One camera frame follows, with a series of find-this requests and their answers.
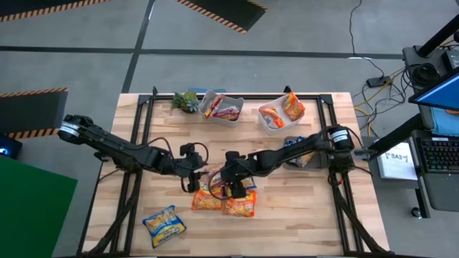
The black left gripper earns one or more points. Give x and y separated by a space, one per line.
190 168

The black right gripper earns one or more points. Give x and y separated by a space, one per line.
235 173

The orange chicken ramen packet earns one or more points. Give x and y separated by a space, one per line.
293 107
272 117
206 201
240 208

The red beef ramen packet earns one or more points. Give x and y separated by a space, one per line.
214 104
227 114

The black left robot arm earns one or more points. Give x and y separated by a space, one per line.
118 148

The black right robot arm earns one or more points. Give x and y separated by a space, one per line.
287 152

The succulent plant in dark pot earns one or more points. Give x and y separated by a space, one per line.
186 102

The grey plastic bin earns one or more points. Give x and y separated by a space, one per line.
319 163

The white plastic bin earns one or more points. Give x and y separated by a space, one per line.
235 103
278 107

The white labelled paper sheet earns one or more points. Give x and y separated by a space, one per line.
396 161

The green floor mat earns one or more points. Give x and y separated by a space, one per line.
32 208

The black computer cart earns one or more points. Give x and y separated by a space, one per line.
394 136

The black hazard-striped floor mat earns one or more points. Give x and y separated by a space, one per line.
222 10
36 7
28 111

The black power strip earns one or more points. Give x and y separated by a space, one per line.
378 81

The black device with blue light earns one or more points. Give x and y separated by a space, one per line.
9 147

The black keyboard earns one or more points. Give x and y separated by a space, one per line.
439 156

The blue cloth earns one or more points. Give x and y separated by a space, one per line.
444 122

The computer monitor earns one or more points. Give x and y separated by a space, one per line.
441 95

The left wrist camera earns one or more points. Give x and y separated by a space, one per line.
188 149

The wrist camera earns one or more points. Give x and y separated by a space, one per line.
232 156
188 149

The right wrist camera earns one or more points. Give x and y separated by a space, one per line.
232 156

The black metal table frame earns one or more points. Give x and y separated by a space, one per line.
251 96

